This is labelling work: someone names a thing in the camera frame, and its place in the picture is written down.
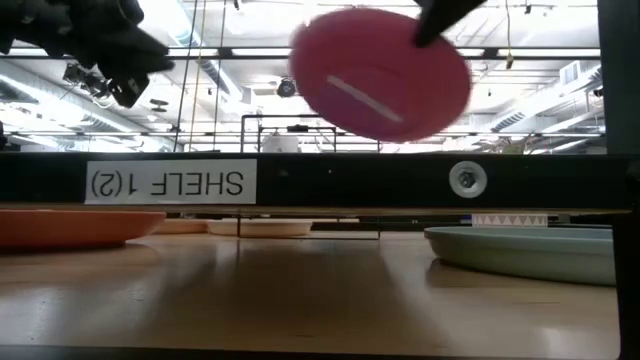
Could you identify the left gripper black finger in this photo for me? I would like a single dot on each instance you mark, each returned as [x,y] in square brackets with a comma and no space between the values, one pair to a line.
[135,55]

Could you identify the white triangle pattern label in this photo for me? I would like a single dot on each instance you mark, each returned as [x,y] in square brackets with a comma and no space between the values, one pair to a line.
[509,220]

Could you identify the pink round plate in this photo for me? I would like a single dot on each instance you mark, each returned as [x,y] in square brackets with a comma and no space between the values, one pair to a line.
[370,65]

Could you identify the cream round plate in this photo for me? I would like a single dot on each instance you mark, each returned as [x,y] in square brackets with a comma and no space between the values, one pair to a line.
[270,228]

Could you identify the black metal shelf frame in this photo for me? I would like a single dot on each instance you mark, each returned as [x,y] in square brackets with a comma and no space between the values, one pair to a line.
[350,180]

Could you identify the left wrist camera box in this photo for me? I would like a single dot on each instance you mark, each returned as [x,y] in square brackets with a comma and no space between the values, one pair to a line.
[129,90]

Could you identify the white shelf label paper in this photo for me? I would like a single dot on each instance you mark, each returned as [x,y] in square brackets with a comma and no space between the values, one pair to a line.
[170,181]

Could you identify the orange round plate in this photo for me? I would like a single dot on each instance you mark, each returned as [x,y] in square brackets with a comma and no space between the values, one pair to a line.
[70,227]

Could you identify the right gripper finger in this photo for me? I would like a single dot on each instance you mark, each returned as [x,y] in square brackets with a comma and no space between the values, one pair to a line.
[436,20]

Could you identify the peach round plate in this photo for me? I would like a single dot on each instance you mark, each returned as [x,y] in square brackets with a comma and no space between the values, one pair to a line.
[182,227]

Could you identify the pale green round plate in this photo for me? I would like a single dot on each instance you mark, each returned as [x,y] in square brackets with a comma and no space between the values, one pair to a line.
[530,252]

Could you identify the silver bolt with washer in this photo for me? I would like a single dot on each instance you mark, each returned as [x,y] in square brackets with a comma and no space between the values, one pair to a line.
[467,179]

